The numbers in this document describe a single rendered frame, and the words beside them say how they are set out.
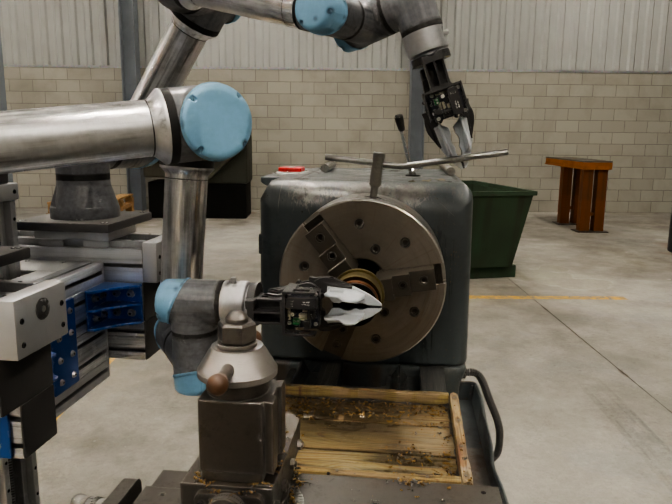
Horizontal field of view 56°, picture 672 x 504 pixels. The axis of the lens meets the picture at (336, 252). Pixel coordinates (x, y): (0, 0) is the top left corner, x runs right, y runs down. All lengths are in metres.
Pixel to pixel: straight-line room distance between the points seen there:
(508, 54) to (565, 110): 1.39
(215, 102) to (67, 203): 0.62
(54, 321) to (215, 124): 0.40
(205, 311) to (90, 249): 0.53
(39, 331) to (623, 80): 11.75
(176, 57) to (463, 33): 10.32
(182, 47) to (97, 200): 0.39
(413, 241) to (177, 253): 0.42
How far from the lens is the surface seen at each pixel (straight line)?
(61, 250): 1.55
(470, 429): 1.90
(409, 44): 1.19
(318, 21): 1.09
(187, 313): 1.05
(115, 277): 1.50
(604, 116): 12.23
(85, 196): 1.51
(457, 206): 1.33
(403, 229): 1.17
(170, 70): 1.51
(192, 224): 1.15
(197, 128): 0.98
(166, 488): 0.77
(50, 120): 0.98
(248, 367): 0.62
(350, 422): 1.09
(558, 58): 12.01
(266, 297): 1.02
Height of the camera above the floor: 1.36
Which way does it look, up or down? 11 degrees down
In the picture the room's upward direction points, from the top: 1 degrees clockwise
